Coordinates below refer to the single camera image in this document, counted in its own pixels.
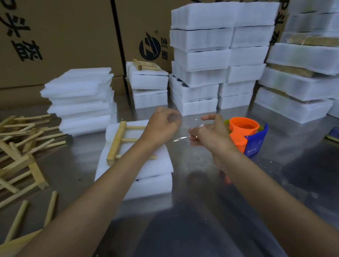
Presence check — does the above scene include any clear adhesive tape strip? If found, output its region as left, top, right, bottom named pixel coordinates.
left=173, top=123, right=205, bottom=144

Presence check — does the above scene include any tall stack of foam packets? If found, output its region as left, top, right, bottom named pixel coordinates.
left=166, top=0, right=280, bottom=120

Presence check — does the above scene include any large printed cardboard box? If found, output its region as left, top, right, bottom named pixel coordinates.
left=0, top=0, right=128, bottom=112

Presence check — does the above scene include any person's right hand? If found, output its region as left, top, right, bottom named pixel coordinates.
left=187, top=112, right=239, bottom=163

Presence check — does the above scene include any dark blue flat object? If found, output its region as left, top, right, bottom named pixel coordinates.
left=325, top=126, right=339, bottom=148

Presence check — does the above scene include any pile of wooden racks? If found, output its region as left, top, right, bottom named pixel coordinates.
left=0, top=112, right=68, bottom=257

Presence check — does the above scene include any white foam wrapped packet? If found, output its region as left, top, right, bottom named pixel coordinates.
left=131, top=88, right=169, bottom=111
left=94, top=118, right=176, bottom=184
left=125, top=61, right=170, bottom=91

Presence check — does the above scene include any cardboard box with round logo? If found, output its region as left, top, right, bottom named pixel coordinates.
left=111, top=0, right=291, bottom=78

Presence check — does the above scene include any person's right forearm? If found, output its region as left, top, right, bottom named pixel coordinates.
left=215, top=151, right=339, bottom=257

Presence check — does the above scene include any stack of wide foam packets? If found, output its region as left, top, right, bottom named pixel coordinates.
left=254, top=0, right=339, bottom=126

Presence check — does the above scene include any person's left hand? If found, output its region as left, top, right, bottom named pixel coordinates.
left=141, top=106, right=183, bottom=150

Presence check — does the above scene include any wooden rack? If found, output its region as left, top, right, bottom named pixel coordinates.
left=132, top=58, right=163, bottom=72
left=106, top=120, right=159, bottom=168

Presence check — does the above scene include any pile of white foam sheets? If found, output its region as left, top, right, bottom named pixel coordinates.
left=38, top=65, right=120, bottom=138

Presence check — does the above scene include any person's left forearm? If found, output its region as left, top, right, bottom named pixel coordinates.
left=15, top=133, right=158, bottom=257

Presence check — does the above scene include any orange and blue tape dispenser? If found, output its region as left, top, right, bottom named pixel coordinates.
left=223, top=116, right=269, bottom=159

